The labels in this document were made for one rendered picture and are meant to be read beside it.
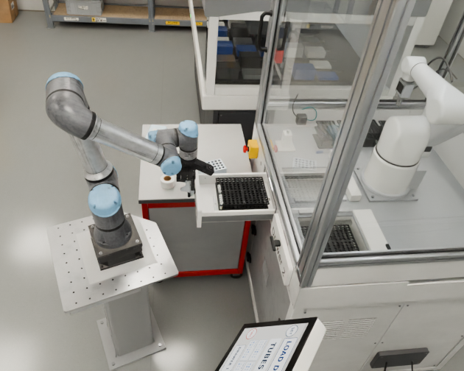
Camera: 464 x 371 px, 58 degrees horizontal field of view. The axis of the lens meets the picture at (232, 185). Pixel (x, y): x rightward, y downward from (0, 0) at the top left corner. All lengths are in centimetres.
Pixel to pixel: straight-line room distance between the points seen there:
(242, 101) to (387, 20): 168
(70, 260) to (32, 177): 168
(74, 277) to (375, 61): 135
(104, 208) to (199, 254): 93
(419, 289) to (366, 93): 98
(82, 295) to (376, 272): 109
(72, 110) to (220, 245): 127
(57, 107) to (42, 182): 203
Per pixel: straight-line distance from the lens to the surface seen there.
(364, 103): 104
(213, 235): 229
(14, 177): 350
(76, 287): 178
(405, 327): 209
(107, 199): 161
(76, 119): 138
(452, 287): 187
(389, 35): 97
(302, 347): 115
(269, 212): 184
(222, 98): 253
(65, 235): 195
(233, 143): 239
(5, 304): 277
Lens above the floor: 220
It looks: 43 degrees down
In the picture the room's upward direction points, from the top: 6 degrees clockwise
